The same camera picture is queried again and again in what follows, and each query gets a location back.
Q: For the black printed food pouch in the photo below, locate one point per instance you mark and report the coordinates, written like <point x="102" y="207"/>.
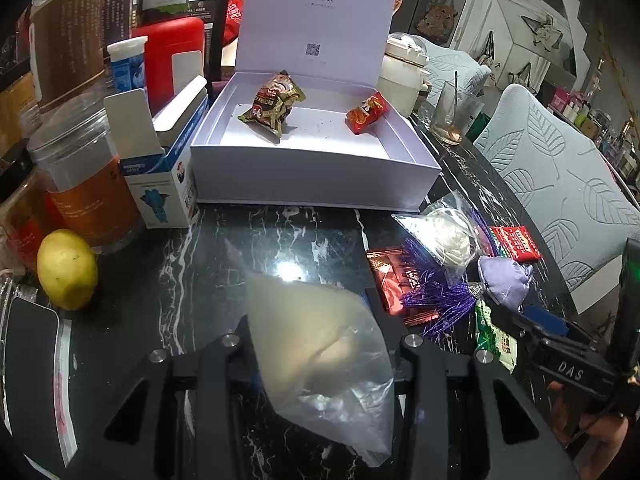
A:
<point x="213" y="14"/>

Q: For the purple satin drawstring pouch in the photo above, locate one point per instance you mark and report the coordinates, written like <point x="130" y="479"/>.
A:
<point x="506" y="281"/>

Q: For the jar with brown powder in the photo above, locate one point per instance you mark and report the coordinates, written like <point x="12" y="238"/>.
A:
<point x="65" y="45"/>

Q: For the far grey leaf chair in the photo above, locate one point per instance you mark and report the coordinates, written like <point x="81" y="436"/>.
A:
<point x="444" y="63"/>

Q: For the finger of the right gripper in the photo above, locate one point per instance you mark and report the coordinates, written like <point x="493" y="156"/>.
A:
<point x="546" y="320"/>
<point x="516" y="325"/>

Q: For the jar with orange label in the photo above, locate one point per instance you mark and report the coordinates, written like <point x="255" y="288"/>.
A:
<point x="77" y="157"/>

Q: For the blue white tablet tube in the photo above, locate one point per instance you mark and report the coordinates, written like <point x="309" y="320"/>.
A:
<point x="127" y="64"/>

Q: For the hanging brown tote bag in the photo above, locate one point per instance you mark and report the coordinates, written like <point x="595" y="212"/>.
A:
<point x="438" y="22"/>

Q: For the clear plastic bag beige contents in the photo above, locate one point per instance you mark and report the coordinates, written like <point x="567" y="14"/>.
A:
<point x="322" y="359"/>

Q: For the bag with white cord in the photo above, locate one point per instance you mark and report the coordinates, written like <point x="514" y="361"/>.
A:
<point x="451" y="231"/>

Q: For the grey leaf chair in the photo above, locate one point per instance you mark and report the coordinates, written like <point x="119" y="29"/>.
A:
<point x="562" y="181"/>
<point x="444" y="63"/>

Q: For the white ceramic lidded pot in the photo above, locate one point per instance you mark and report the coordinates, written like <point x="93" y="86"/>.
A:
<point x="403" y="79"/>

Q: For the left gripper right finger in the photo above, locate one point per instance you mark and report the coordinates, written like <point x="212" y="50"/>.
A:
<point x="461" y="417"/>

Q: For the small red snack packet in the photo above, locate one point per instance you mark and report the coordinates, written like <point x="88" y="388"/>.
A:
<point x="367" y="113"/>

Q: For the lavender open gift box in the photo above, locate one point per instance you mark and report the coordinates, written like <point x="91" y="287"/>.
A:
<point x="333" y="49"/>

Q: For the yellow lemon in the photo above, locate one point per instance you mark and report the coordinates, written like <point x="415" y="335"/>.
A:
<point x="67" y="269"/>

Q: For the black smartphone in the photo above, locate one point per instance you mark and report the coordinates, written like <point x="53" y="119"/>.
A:
<point x="29" y="380"/>

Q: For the brown green snack packet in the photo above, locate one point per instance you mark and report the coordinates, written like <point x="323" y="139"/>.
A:
<point x="273" y="102"/>

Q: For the glass cup with spoon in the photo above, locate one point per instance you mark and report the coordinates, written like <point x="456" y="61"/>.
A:
<point x="455" y="112"/>

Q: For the near grey leaf chair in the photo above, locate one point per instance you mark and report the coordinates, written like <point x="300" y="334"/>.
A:
<point x="562" y="181"/>

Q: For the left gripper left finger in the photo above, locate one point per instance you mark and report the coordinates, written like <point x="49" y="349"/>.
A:
<point x="173" y="417"/>

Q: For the green white snack packet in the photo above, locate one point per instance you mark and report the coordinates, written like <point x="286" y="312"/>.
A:
<point x="490" y="338"/>

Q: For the large red spicy snack packet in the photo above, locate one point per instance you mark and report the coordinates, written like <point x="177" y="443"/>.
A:
<point x="515" y="242"/>

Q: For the blue white medicine box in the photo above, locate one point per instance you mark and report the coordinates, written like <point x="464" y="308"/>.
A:
<point x="154" y="151"/>

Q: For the right hand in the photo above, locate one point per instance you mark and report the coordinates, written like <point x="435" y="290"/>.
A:
<point x="608" y="430"/>

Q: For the red plastic container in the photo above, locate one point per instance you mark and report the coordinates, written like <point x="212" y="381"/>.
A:
<point x="173" y="56"/>

